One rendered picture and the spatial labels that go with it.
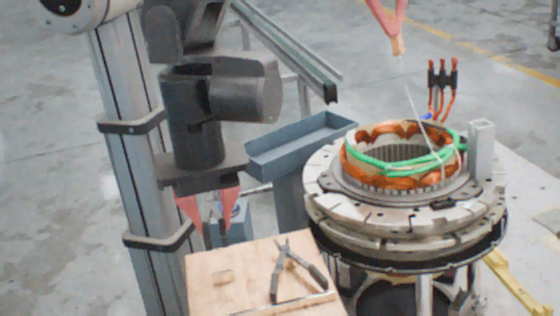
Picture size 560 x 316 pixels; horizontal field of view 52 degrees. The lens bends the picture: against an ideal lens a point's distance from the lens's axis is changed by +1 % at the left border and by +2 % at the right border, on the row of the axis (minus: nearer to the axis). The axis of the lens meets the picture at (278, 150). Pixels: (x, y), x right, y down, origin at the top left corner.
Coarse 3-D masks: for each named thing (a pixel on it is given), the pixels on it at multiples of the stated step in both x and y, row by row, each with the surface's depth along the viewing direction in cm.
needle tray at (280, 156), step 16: (320, 112) 125; (288, 128) 121; (304, 128) 124; (320, 128) 126; (336, 128) 125; (352, 128) 117; (256, 144) 117; (272, 144) 120; (288, 144) 121; (304, 144) 121; (320, 144) 113; (256, 160) 116; (272, 160) 107; (288, 160) 110; (304, 160) 112; (256, 176) 109; (272, 176) 109; (288, 176) 114; (288, 192) 117; (304, 192) 117; (288, 208) 119; (288, 224) 122
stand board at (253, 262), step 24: (264, 240) 85; (312, 240) 83; (192, 264) 82; (216, 264) 81; (240, 264) 80; (264, 264) 80; (192, 288) 77; (216, 288) 76; (240, 288) 76; (264, 288) 75; (288, 288) 75; (312, 288) 74; (192, 312) 73; (216, 312) 72; (288, 312) 71; (312, 312) 70; (336, 312) 70
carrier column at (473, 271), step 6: (474, 264) 101; (480, 264) 102; (468, 270) 103; (474, 270) 102; (480, 270) 102; (468, 276) 103; (474, 276) 102; (480, 276) 103; (468, 282) 104; (474, 282) 103; (468, 288) 104; (474, 288) 104; (480, 288) 104; (474, 294) 104; (480, 294) 105
